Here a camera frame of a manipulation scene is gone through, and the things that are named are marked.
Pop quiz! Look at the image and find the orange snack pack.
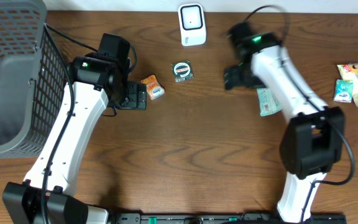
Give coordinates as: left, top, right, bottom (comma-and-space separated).
141, 75, 165, 100

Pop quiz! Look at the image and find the light green pack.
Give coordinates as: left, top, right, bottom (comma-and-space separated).
257, 88, 282, 117

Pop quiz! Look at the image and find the small teal tissue pack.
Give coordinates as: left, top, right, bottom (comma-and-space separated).
334, 80, 353, 103

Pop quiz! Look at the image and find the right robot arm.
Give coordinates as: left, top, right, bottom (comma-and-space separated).
224, 22, 344, 223

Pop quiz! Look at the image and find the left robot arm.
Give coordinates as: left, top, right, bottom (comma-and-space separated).
2, 33, 147, 223

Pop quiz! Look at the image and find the white barcode scanner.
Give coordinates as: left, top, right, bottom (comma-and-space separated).
178, 3, 206, 47

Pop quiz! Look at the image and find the dark grey plastic basket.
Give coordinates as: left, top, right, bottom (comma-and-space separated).
0, 0, 66, 158

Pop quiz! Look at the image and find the black left cable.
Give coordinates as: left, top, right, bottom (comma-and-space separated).
40, 23, 138, 224

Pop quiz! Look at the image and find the black cable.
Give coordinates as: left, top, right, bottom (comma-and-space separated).
40, 23, 138, 224
244, 4, 356, 223

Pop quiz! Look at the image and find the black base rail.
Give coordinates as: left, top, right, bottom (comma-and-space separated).
109, 212, 347, 224

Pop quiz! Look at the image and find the black right cable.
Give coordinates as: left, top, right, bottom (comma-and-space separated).
244, 4, 356, 223

